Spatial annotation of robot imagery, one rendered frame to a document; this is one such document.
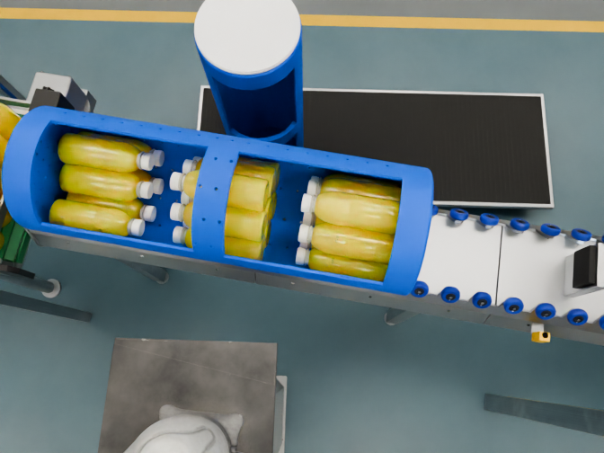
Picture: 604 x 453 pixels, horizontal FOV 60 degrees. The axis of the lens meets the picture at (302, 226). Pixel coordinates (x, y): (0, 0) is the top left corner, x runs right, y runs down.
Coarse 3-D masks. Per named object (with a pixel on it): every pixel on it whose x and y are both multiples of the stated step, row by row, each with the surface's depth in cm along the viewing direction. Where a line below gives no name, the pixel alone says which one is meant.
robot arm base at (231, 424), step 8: (168, 408) 113; (176, 408) 113; (160, 416) 112; (168, 416) 112; (208, 416) 112; (216, 416) 112; (224, 416) 112; (232, 416) 112; (240, 416) 113; (224, 424) 111; (232, 424) 112; (240, 424) 112; (224, 432) 108; (232, 432) 111; (232, 440) 110; (232, 448) 109
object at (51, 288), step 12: (12, 108) 147; (24, 108) 147; (0, 264) 136; (12, 264) 156; (0, 276) 184; (12, 276) 190; (24, 276) 141; (36, 288) 209; (48, 288) 216; (60, 288) 224
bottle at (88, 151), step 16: (64, 144) 118; (80, 144) 118; (96, 144) 118; (112, 144) 118; (128, 144) 119; (64, 160) 119; (80, 160) 118; (96, 160) 118; (112, 160) 117; (128, 160) 118
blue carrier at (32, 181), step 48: (48, 144) 121; (192, 144) 110; (240, 144) 111; (48, 192) 125; (288, 192) 131; (432, 192) 106; (96, 240) 117; (144, 240) 113; (192, 240) 109; (288, 240) 130; (384, 288) 111
